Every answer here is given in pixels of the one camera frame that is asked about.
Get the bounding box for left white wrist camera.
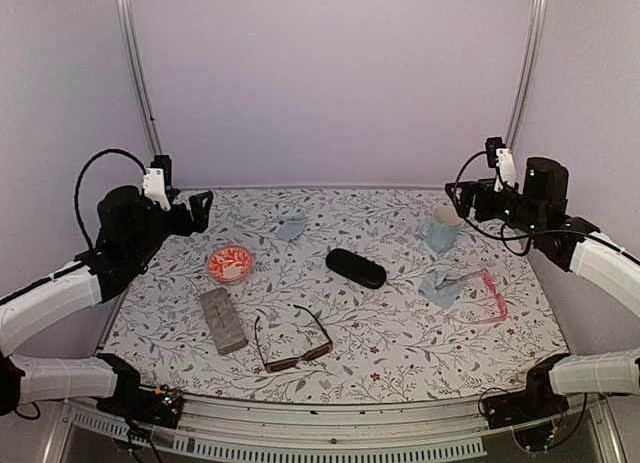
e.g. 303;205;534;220
142;155;175;211

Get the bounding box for black glasses case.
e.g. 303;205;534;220
325;248;387;289

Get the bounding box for light blue mug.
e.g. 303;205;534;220
418;206;464;253

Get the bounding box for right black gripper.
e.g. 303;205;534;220
445;178;544;237

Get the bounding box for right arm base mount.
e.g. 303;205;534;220
477;387;569;453

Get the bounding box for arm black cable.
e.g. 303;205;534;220
453;150;536;257
73;149;147;249

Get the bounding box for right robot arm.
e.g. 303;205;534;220
445;157;639;419

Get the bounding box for right aluminium frame post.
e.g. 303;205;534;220
506;0;548;152

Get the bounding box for red patterned bowl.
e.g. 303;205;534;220
206;245;253;284

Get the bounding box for pink sunglasses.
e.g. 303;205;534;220
445;268;508;325

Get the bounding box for grey glasses case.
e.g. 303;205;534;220
199;288;248;356

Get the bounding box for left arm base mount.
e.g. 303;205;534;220
96;385;184;429

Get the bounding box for brown sunglasses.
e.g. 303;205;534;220
253;305;334;373

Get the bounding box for blue cleaning cloth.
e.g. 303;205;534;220
418;271;463;310

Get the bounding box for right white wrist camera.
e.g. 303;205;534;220
485;137;517;193

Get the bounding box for front aluminium rail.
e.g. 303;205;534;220
42;397;631;462

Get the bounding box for aluminium frame post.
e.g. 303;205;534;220
506;0;548;152
115;0;163;156

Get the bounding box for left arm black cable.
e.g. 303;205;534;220
73;149;147;249

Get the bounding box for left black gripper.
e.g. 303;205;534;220
127;189;213;267

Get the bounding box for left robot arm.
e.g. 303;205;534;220
1;185;213;417

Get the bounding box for left aluminium frame post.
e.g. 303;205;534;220
115;0;163;156

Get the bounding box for floral tablecloth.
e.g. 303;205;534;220
105;189;567;404

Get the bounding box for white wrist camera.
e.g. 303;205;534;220
485;137;517;193
142;155;175;211

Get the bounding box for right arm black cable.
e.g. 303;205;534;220
453;150;536;257

